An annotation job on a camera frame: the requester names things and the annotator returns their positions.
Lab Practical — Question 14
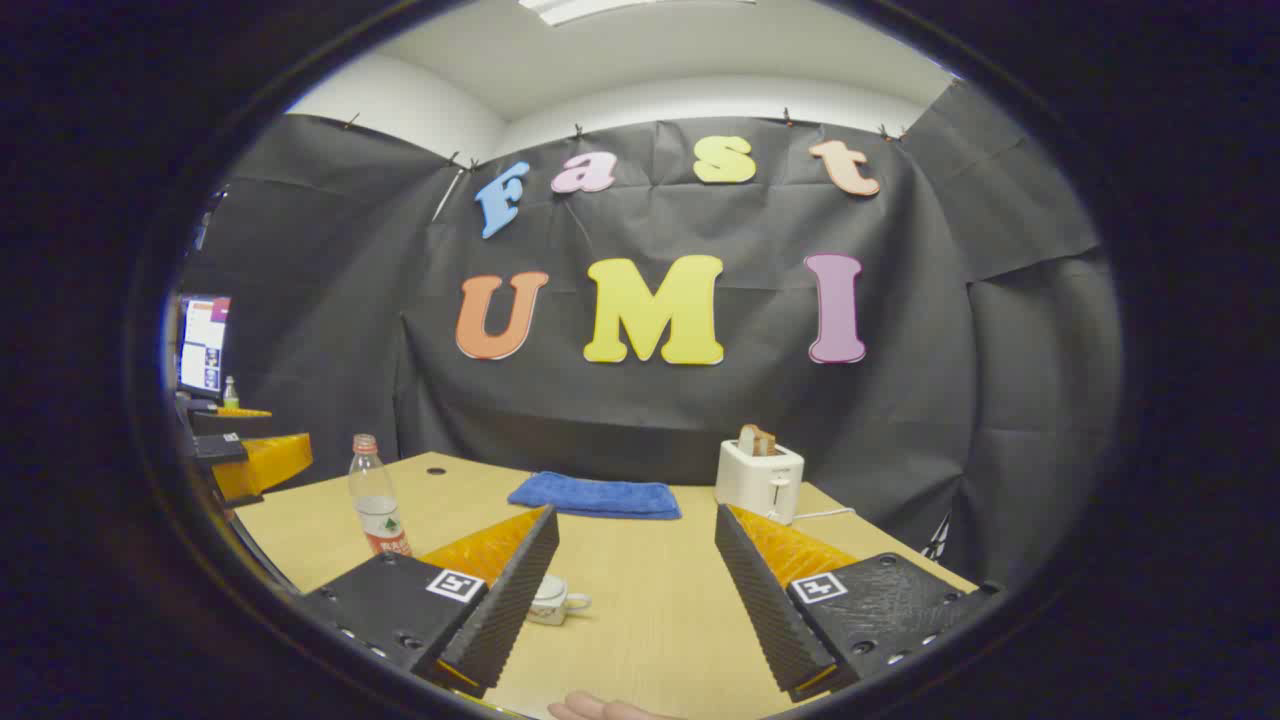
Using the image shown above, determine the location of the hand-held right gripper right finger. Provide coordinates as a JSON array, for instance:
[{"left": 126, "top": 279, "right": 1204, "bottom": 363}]
[{"left": 714, "top": 503, "right": 1006, "bottom": 703}]

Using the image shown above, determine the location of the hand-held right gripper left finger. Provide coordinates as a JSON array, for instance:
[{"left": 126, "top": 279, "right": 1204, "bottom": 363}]
[{"left": 297, "top": 505, "right": 561, "bottom": 699}]

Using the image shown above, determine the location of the white ceramic teacup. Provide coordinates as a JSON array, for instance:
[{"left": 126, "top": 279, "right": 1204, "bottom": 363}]
[{"left": 527, "top": 575, "right": 593, "bottom": 627}]

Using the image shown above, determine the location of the clear plastic water bottle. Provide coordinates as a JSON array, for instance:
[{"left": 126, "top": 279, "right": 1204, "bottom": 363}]
[{"left": 348, "top": 433, "right": 413, "bottom": 558}]

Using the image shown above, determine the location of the computer monitor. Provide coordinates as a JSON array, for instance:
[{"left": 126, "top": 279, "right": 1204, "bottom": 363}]
[{"left": 176, "top": 294, "right": 233, "bottom": 401}]

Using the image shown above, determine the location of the white toaster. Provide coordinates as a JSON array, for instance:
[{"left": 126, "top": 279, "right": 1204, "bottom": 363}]
[{"left": 714, "top": 438, "right": 806, "bottom": 526}]

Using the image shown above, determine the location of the blue folded towel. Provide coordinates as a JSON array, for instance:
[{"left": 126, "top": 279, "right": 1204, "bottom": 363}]
[{"left": 507, "top": 471, "right": 683, "bottom": 521}]

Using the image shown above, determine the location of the black backdrop cloth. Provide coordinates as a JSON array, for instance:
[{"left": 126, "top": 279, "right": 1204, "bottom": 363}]
[{"left": 180, "top": 95, "right": 1123, "bottom": 591}]

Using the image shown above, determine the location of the ceiling light panel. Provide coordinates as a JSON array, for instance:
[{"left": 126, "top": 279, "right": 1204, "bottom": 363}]
[{"left": 520, "top": 0, "right": 756, "bottom": 26}]

